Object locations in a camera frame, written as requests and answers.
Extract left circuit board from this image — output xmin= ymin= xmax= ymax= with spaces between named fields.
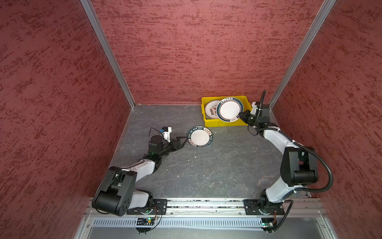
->
xmin=136 ymin=218 xmax=156 ymax=227

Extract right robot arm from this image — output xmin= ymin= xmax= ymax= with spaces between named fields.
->
xmin=239 ymin=110 xmax=334 ymax=214

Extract green red rim plate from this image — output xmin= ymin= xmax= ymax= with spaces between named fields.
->
xmin=216 ymin=97 xmax=244 ymax=122

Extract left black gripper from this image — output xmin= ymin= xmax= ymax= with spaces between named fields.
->
xmin=158 ymin=137 xmax=189 ymax=157

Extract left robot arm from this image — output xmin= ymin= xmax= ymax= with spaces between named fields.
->
xmin=92 ymin=135 xmax=188 ymax=217

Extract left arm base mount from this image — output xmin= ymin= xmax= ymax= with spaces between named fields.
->
xmin=126 ymin=199 xmax=168 ymax=216

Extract white plate red Chinese characters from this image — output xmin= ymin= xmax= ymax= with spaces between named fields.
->
xmin=205 ymin=100 xmax=220 ymax=120

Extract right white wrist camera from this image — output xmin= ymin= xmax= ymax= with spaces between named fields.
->
xmin=251 ymin=102 xmax=260 ymax=115

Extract right aluminium corner post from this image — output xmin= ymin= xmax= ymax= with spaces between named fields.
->
xmin=269 ymin=0 xmax=336 ymax=109

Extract left aluminium corner post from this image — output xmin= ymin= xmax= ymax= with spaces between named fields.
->
xmin=80 ymin=0 xmax=136 ymax=110

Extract circuit board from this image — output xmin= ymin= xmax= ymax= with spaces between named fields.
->
xmin=136 ymin=218 xmax=156 ymax=227
xmin=261 ymin=218 xmax=277 ymax=229

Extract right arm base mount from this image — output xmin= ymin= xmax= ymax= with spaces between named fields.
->
xmin=243 ymin=199 xmax=285 ymax=216

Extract right circuit board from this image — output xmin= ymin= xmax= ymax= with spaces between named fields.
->
xmin=261 ymin=218 xmax=277 ymax=229

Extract green rim Hao Wei plate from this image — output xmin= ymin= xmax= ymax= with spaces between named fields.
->
xmin=188 ymin=125 xmax=213 ymax=148

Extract yellow plastic bin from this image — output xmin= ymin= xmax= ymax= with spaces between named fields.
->
xmin=201 ymin=96 xmax=252 ymax=127

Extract aluminium corner post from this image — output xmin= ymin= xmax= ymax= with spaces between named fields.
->
xmin=269 ymin=0 xmax=336 ymax=109
xmin=80 ymin=0 xmax=136 ymax=110

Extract aluminium mounting rail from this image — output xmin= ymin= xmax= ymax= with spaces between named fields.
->
xmin=85 ymin=197 xmax=321 ymax=217

